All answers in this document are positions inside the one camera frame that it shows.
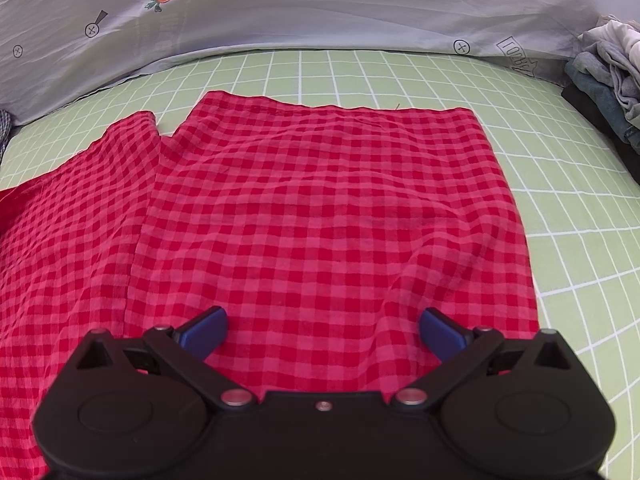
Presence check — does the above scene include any red checked garment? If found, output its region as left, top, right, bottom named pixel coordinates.
left=1, top=91, right=538, bottom=479

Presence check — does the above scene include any folded clothes pile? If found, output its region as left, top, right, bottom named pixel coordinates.
left=561, top=16, right=639, bottom=180

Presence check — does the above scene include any blue plaid shirt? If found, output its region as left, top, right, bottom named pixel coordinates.
left=0, top=110, right=13, bottom=160

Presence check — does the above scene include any grey carrot print sheet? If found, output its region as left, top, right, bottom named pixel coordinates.
left=1, top=0, right=639, bottom=125

